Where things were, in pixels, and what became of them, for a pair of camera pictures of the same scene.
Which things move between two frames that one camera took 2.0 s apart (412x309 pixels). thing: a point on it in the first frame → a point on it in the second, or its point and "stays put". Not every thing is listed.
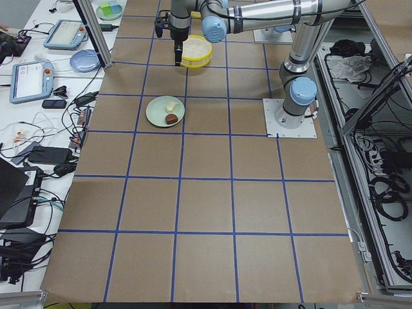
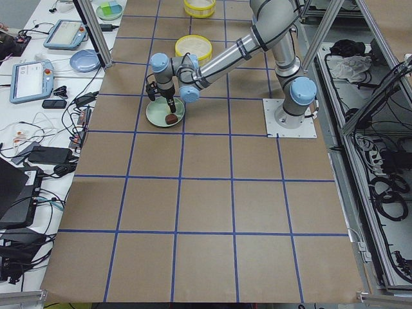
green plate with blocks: (109, 11) stays put
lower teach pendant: (31, 80) stays put
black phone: (54, 103) stays put
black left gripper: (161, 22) → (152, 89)
